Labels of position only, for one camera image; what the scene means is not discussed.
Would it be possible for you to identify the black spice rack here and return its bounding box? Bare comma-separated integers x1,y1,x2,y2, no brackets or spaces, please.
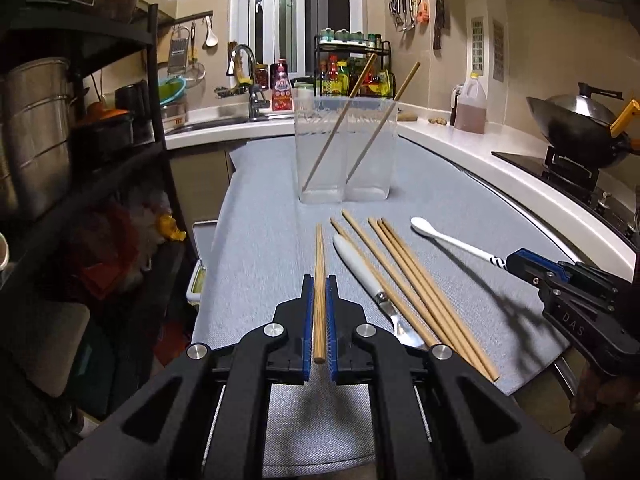
314,35,396,99

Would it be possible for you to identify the chrome kitchen faucet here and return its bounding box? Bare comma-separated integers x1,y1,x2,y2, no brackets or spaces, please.
227,42,270,122

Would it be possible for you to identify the black metal wok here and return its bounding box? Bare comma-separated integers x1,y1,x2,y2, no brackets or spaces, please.
526,82,639,169

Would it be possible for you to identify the stainless steel sink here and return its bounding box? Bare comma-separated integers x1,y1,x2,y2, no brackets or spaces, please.
166,112,294,134

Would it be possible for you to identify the black gas stove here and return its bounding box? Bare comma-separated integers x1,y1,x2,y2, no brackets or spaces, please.
491,146,637,250

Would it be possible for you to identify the large steel stock pot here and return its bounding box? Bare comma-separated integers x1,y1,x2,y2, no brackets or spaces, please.
3,58,72,218

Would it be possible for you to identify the white striped ceramic spoon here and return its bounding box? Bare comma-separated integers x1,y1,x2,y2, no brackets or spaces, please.
410,217,506,270

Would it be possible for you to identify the wooden chopstick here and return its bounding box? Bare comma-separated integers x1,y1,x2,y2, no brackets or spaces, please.
330,218,412,328
302,52,378,192
341,209,452,346
312,223,326,364
368,217,491,380
345,62,422,184
376,219,499,382

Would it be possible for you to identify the brown liquid plastic jug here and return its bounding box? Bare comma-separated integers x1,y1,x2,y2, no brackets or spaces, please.
450,73,487,134

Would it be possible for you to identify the white handled metal fork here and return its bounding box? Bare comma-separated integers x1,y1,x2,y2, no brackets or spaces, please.
333,234,426,349

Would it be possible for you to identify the clear plastic container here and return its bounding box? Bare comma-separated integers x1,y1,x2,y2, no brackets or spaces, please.
294,96,398,204

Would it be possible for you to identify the grey table mat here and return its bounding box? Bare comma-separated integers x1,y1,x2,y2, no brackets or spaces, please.
192,134,572,478

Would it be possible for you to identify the red dish soap bottle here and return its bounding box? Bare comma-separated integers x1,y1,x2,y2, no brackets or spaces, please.
271,58,293,112

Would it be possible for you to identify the black shelving rack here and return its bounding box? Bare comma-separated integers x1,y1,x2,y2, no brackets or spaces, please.
1,3,191,417

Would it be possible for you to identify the green plastic colander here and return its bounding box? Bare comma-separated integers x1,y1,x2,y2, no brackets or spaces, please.
158,76,186,106

